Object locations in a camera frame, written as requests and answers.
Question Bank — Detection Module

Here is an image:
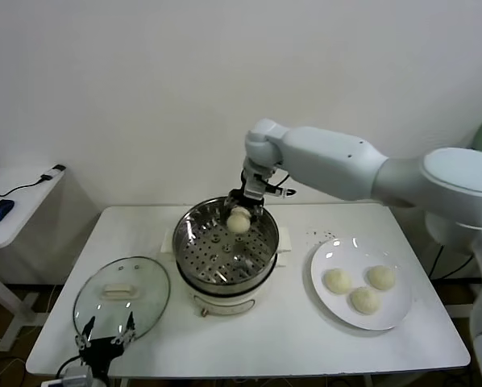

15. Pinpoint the stainless steel steamer basket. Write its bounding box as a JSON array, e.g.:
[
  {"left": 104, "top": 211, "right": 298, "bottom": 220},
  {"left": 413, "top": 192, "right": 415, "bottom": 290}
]
[{"left": 172, "top": 196, "right": 279, "bottom": 284}]

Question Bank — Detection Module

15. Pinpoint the black cable with adapter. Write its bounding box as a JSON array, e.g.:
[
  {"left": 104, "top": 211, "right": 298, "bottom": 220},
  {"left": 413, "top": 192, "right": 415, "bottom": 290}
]
[{"left": 0, "top": 164, "right": 68, "bottom": 199}]

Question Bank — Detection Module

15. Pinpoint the white steamed baozi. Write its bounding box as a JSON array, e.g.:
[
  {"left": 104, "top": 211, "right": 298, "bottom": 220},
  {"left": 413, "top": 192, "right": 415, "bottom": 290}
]
[
  {"left": 365, "top": 264, "right": 397, "bottom": 291},
  {"left": 348, "top": 285, "right": 381, "bottom": 316},
  {"left": 323, "top": 268, "right": 353, "bottom": 294},
  {"left": 226, "top": 207, "right": 251, "bottom": 235}
]

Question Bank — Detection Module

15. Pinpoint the white side desk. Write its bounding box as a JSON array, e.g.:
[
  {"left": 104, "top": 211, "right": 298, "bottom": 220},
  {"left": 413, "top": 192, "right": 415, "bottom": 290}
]
[{"left": 0, "top": 165, "right": 69, "bottom": 352}]

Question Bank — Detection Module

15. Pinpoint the large white plate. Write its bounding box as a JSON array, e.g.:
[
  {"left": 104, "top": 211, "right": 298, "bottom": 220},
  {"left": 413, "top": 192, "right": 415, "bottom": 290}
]
[{"left": 310, "top": 237, "right": 413, "bottom": 332}]

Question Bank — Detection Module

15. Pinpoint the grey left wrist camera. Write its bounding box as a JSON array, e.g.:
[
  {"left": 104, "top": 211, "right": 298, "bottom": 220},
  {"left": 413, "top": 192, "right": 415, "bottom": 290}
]
[{"left": 43, "top": 364, "right": 95, "bottom": 387}]

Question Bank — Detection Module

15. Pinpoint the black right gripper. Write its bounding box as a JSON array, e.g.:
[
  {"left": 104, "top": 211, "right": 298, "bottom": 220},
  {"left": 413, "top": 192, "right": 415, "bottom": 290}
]
[{"left": 225, "top": 168, "right": 272, "bottom": 224}]

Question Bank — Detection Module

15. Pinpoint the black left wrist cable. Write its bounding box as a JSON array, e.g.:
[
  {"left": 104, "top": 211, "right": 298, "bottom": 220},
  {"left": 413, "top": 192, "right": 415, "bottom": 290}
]
[{"left": 58, "top": 354, "right": 83, "bottom": 376}]

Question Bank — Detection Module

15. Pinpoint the glass lid with white handle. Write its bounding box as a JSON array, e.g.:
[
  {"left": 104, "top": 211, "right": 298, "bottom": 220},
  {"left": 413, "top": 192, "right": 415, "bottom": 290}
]
[{"left": 72, "top": 256, "right": 172, "bottom": 348}]

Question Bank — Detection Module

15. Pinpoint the white electric cooker pot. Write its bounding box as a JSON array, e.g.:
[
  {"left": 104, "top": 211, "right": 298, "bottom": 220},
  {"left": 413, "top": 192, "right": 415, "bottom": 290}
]
[{"left": 160, "top": 227, "right": 293, "bottom": 319}]

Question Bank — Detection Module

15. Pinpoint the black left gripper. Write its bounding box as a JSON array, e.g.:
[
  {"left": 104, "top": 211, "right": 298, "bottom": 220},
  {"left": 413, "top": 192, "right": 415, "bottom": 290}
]
[{"left": 74, "top": 312, "right": 136, "bottom": 379}]

